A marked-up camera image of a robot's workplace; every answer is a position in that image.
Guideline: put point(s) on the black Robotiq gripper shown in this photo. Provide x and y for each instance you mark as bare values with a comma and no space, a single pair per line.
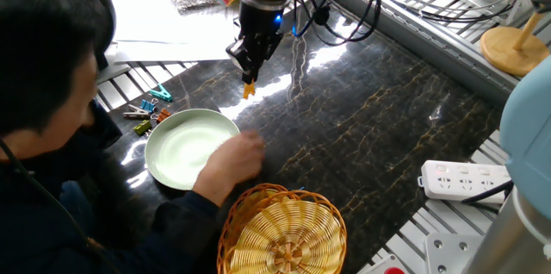
260,26

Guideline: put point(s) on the yellow clothespin clamp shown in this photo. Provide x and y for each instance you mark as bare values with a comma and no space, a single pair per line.
249,91

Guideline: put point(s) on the pale green round plate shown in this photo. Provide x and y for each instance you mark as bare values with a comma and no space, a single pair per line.
181,153

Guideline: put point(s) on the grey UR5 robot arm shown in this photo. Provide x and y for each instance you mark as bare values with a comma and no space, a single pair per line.
529,136

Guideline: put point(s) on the dark-sleeved right forearm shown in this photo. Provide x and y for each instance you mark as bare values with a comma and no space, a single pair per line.
185,226

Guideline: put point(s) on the person's right hand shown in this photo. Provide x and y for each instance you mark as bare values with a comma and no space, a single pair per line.
237,160

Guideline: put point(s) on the white paper stack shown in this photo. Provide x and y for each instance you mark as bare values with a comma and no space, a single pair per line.
172,24

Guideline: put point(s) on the teal clothespin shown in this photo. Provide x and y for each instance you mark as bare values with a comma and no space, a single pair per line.
162,93

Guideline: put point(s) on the orange binder clip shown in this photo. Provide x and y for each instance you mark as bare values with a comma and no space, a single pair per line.
164,115

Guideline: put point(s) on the blue binder clip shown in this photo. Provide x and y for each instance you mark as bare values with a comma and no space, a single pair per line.
147,106

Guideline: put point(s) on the grey clothespin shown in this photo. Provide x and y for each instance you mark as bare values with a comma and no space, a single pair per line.
137,114

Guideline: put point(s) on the yellow-green binder clip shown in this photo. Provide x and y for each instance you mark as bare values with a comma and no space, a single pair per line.
142,127

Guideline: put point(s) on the yellow-orange wicker basket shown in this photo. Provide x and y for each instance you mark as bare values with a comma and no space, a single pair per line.
258,192

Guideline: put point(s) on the black domed object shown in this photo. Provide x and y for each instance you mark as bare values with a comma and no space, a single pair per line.
105,20

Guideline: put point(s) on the brown-rimmed wicker basket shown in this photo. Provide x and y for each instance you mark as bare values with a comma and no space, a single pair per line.
286,235

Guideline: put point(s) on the black-haired person's head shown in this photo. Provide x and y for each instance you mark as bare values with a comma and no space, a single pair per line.
39,50

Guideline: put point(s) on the white power strip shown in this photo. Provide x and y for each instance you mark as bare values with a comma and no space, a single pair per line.
460,179

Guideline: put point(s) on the wooden stand with round base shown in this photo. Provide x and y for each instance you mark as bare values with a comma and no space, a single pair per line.
512,52

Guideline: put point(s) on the dark blue jacket torso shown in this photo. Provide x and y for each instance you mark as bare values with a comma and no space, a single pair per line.
43,222

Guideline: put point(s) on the grey aluminium frame beam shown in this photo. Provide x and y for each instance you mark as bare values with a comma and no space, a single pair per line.
430,45

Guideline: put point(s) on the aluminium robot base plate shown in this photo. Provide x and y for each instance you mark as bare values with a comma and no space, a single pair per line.
452,257

